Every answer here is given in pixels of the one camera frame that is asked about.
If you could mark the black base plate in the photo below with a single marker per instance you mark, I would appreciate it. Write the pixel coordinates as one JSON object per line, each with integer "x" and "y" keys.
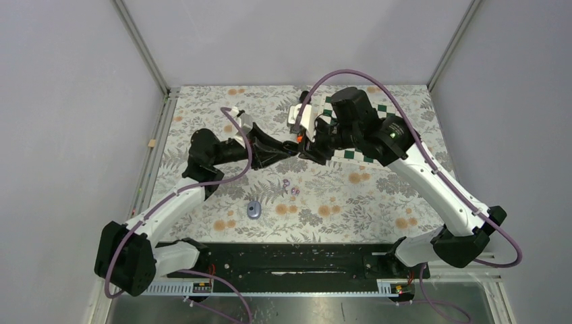
{"x": 244, "y": 261}

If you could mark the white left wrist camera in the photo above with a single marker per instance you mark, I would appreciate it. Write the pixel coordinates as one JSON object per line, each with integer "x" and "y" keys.
{"x": 245, "y": 123}

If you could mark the floral tablecloth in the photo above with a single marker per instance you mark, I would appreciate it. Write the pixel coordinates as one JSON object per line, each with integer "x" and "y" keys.
{"x": 338, "y": 202}

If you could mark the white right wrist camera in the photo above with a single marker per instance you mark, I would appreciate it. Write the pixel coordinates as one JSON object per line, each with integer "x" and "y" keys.
{"x": 291, "y": 126}

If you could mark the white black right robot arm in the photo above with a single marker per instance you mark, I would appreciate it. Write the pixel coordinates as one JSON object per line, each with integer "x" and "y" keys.
{"x": 468, "y": 223}

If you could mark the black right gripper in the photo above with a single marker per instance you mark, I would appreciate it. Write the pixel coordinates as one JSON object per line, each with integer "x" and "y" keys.
{"x": 318, "y": 154}

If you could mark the white slotted cable duct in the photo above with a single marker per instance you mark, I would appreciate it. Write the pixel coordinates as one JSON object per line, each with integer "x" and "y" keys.
{"x": 276, "y": 286}

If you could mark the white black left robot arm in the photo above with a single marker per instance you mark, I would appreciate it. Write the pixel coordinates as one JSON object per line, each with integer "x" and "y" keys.
{"x": 129, "y": 256}

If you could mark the green white chessboard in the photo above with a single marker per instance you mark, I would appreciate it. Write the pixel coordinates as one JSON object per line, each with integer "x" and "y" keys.
{"x": 377, "y": 138}

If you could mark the lavender earbuds case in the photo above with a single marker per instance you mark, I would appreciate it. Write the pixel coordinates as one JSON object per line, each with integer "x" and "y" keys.
{"x": 254, "y": 210}

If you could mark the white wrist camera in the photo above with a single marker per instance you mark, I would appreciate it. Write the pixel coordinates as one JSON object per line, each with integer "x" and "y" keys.
{"x": 291, "y": 126}
{"x": 245, "y": 123}

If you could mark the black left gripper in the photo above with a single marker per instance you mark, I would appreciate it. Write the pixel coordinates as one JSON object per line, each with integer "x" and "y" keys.
{"x": 264, "y": 158}

